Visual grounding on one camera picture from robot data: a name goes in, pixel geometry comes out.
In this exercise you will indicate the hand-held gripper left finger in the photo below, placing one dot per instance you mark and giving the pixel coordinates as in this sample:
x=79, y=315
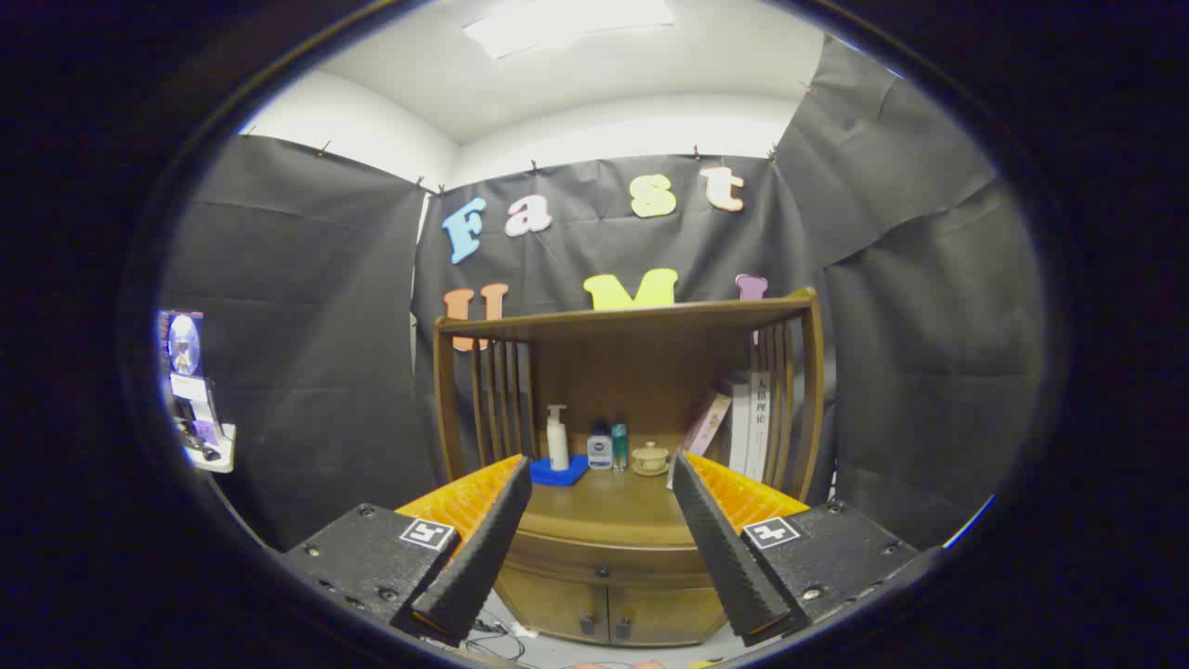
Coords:
x=478, y=567

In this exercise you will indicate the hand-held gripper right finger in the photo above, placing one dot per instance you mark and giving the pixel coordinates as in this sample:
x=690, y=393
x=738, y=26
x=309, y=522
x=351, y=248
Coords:
x=729, y=557

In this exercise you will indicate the wooden drawer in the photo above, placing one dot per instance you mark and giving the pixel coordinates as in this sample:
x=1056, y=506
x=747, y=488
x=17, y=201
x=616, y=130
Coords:
x=567, y=562

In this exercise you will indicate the wooden cabinet door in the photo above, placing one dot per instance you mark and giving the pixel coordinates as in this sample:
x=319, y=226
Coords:
x=557, y=609
x=664, y=618

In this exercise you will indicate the wooden countertop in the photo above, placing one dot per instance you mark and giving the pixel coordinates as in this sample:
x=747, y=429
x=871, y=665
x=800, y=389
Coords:
x=604, y=506

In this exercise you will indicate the wooden cabinet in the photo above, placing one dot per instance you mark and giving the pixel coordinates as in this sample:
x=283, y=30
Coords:
x=604, y=372

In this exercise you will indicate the blue folded cloth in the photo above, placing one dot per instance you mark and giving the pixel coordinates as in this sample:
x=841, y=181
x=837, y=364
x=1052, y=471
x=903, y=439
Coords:
x=560, y=474

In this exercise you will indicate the beige lidded teacup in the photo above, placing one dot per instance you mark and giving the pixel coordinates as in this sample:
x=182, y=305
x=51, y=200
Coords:
x=649, y=457

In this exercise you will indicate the purple white leaning book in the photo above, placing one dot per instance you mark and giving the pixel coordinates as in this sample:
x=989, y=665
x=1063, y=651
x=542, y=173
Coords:
x=704, y=429

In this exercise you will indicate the white book with black print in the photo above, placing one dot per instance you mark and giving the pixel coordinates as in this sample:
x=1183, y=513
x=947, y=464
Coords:
x=759, y=427

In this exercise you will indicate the plain white book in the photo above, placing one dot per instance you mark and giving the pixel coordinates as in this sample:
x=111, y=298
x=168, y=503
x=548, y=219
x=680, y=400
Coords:
x=739, y=423

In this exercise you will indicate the white pump bottle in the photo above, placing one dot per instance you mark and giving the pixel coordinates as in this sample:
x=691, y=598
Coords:
x=557, y=446

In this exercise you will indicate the teal slim bottle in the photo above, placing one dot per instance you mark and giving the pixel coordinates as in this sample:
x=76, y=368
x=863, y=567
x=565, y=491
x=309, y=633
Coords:
x=620, y=448

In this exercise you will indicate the white lotion bottle blue cap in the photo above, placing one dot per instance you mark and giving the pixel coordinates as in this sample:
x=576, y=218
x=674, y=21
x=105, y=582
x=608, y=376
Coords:
x=600, y=453

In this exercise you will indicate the printed display stand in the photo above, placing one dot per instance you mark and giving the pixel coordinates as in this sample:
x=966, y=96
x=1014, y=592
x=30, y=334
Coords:
x=184, y=348

